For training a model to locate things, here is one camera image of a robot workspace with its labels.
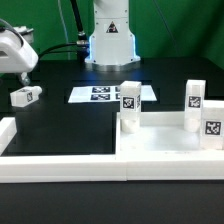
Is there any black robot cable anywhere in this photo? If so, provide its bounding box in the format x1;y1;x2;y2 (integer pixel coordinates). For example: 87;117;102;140
33;0;90;62

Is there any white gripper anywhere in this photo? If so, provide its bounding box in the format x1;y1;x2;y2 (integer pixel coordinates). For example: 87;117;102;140
0;31;38;86

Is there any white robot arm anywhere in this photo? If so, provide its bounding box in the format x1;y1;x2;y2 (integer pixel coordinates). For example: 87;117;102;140
0;0;140;86

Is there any white L-shaped obstacle fence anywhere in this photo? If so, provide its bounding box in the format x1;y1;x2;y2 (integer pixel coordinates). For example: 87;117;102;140
0;117;224;183

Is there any white sheet with fiducial tags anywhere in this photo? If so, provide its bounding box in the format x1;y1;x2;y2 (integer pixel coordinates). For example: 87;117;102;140
68;85;157;103

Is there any white square tabletop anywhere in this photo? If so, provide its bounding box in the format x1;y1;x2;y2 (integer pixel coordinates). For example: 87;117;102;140
116;111;224;160

